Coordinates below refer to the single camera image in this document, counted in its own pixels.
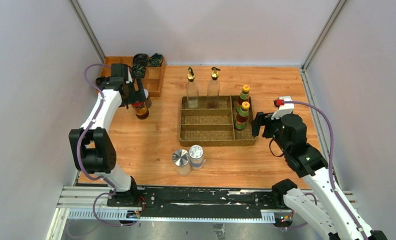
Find clear oil bottle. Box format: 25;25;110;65
186;67;199;109

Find green coiled item top-right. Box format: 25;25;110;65
147;53;164;68

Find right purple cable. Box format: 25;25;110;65
280;100;369;240

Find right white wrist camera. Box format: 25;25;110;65
271;95;295;120

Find black coiled item outside tray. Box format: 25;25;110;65
95;76;107;88

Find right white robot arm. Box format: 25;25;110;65
251;112;387;240

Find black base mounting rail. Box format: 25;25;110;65
106;186;292;221

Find woven wicker divided tray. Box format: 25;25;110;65
178;95;256;147

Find yellow-cap sauce bottle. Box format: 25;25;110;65
235;84;251;112
234;101;251;131

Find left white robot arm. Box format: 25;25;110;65
68;63;149;207

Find white-lid sauce jar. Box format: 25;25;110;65
144;89;152;109

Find black coiled item top-middle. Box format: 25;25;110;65
132;53;149;67

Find silver-lid spice jar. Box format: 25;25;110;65
172;149;191;176
188;145;205;170

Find red-lid sauce jar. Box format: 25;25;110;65
131;101;149;120

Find brownish glass oil bottle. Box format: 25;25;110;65
207;66;221;109

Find right silver-lid spice jar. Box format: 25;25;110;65
188;145;205;170

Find wooden compartment tray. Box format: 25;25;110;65
104;56;166;97

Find left silver-lid spice jar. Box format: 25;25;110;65
172;149;191;176

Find dark coiled item middle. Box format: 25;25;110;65
131;64;147;79

